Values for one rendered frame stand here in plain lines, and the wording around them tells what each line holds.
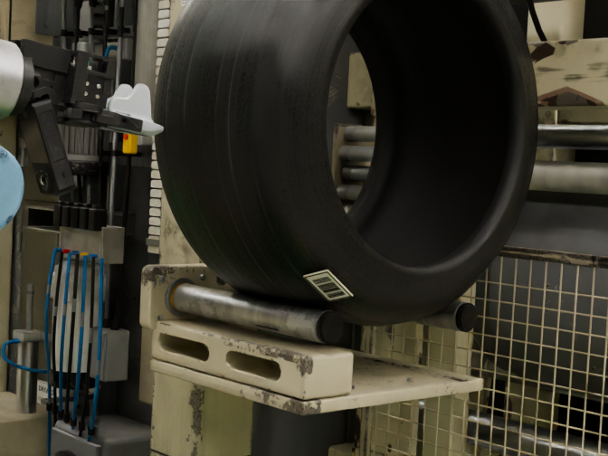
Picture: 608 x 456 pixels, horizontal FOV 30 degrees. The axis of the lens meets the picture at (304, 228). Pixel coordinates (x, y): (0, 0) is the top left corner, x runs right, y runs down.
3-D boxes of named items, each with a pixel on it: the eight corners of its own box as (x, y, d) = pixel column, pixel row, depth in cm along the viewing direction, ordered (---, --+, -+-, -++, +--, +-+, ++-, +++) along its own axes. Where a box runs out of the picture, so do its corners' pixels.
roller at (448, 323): (323, 277, 197) (322, 303, 197) (303, 278, 194) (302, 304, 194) (479, 301, 171) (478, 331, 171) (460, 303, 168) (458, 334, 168)
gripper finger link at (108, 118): (149, 119, 135) (86, 105, 129) (147, 132, 135) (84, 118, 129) (128, 119, 139) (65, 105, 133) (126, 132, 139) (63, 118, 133)
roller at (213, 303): (196, 298, 179) (177, 317, 177) (182, 276, 177) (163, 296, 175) (349, 328, 153) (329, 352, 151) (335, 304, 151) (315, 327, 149)
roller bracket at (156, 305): (137, 327, 175) (140, 264, 175) (327, 315, 202) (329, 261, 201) (149, 330, 173) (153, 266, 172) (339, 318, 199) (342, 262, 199)
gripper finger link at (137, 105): (181, 91, 140) (118, 75, 133) (174, 139, 139) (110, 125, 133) (166, 92, 142) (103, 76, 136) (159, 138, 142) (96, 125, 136)
